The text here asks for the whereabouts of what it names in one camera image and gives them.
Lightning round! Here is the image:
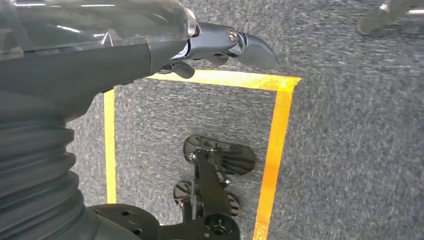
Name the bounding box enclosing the yellow floor tape square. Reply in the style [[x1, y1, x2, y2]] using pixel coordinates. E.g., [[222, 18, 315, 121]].
[[103, 68, 302, 240]]

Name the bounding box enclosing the steel workbench table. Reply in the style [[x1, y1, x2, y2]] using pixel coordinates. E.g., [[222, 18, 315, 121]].
[[357, 0, 424, 37]]

